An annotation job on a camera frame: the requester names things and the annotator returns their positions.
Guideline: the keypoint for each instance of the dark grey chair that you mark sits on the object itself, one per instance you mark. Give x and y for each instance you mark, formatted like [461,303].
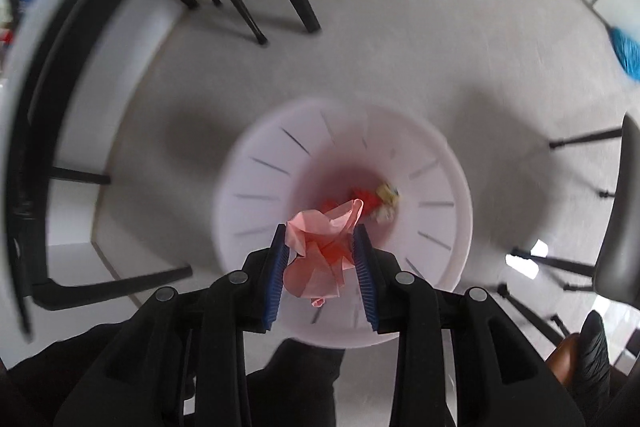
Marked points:
[620,217]

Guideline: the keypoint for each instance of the yellow crumpled wrapper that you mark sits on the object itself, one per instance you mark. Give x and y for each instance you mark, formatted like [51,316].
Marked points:
[389,199]

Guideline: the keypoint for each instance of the pink napkin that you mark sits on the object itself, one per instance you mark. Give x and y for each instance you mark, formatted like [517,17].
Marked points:
[320,257]

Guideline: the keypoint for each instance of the white slotted waste bin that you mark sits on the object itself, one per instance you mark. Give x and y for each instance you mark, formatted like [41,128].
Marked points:
[260,187]

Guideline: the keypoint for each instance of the red crumpled wrapper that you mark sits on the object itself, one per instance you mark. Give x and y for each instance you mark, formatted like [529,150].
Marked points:
[364,202]

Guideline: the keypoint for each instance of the blue duster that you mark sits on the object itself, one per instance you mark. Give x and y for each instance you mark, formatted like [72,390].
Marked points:
[626,52]

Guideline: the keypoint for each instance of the person's left hand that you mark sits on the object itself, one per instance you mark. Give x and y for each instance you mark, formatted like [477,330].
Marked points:
[595,357]

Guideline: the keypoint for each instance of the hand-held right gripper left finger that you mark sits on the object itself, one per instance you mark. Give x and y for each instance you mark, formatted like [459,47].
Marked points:
[272,279]

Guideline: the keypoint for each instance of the person's left forearm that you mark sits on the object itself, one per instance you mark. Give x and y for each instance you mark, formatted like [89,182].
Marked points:
[562,357]

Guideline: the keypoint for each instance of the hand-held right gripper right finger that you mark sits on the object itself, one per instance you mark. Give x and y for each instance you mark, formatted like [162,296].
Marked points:
[365,279]

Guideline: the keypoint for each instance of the black table frame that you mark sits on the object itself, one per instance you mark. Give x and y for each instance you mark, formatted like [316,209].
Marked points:
[30,167]

